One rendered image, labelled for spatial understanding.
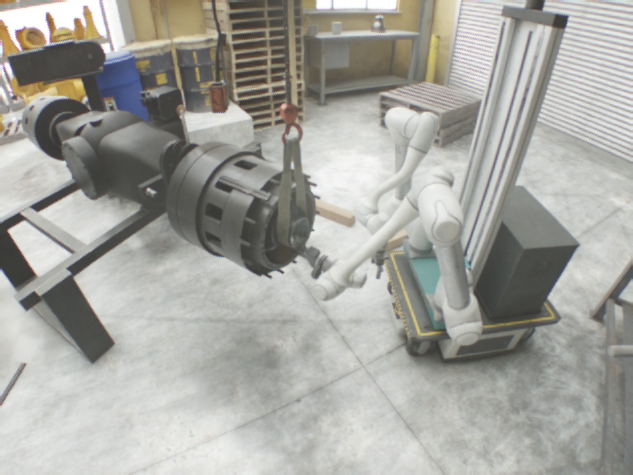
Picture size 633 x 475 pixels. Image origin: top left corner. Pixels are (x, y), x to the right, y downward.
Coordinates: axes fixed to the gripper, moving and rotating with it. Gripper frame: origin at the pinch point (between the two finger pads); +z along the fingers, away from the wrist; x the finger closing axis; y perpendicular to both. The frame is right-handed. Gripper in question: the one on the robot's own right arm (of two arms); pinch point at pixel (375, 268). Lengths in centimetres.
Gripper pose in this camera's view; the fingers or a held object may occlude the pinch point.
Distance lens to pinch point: 208.5
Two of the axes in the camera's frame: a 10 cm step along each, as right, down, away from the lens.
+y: 10.0, -0.5, 0.6
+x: -0.8, -6.2, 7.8
